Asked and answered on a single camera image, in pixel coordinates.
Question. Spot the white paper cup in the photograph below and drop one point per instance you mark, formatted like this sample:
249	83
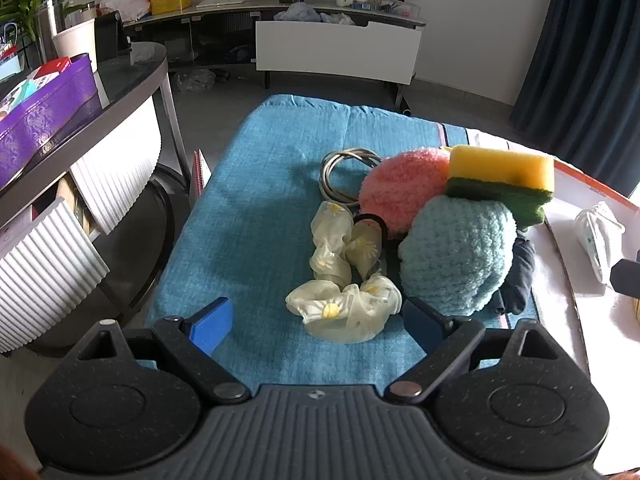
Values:
75	40

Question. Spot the light blue knitted ball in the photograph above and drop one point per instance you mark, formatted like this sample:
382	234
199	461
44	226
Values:
455	255

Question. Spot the dark navy cloth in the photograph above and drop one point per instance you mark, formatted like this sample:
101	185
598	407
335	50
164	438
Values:
520	275

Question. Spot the grey blue cloth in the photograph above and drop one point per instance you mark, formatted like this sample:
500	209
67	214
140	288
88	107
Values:
300	12

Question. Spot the yellow and green sponge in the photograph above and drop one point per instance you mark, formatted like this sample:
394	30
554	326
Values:
500	167

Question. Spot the black roll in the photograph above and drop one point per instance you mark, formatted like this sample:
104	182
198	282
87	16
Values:
405	106

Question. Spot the dark round coffee table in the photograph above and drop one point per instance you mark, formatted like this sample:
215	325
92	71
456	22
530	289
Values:
125	80

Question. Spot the clear plastic bag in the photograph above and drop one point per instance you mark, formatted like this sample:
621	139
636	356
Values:
195	80

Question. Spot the long tv stand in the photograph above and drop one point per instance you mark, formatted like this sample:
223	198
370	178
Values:
265	9

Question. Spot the pink knitted ball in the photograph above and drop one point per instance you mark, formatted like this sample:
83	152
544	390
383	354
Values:
400	190

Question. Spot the white daisy scrunchie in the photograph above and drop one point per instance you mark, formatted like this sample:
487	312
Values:
345	310
327	245

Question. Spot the clear tray of small things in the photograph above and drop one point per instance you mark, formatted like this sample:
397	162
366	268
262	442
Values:
390	6

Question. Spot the white fabric pouch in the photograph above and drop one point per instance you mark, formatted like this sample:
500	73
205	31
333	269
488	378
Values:
595	240

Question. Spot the white ribbed drawer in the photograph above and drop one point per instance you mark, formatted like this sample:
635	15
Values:
45	280
120	170

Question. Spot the purple box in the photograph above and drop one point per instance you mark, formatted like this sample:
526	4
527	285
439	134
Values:
45	115

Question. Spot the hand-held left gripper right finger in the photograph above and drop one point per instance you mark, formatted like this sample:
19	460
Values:
421	324

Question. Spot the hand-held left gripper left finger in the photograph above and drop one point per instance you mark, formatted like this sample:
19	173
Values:
214	324

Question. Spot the metal bottle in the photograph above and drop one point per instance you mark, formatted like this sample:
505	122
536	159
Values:
47	25

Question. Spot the red box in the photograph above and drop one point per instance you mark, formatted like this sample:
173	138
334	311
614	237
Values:
52	67

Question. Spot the white plastic bag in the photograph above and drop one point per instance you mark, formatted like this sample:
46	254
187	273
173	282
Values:
125	0

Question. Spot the black stand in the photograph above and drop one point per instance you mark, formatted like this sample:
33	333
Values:
107	35

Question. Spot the dark blue curtain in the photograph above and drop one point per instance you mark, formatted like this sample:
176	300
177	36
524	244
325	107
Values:
575	60

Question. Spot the pink notebook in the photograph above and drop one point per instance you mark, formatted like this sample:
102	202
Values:
200	180

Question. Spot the blue striped towel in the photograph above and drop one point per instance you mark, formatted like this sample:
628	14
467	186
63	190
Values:
250	210

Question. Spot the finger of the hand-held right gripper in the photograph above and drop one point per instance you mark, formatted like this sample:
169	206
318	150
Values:
626	275

